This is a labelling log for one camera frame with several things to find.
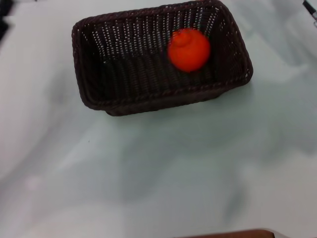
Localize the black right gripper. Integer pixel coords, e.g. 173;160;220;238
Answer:
303;0;317;27

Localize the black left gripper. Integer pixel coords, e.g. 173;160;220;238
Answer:
0;0;17;40

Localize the orange fruit with stem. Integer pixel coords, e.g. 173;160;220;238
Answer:
167;28;211;73

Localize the dark brown woven basket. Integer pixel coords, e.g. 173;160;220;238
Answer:
71;0;254;117

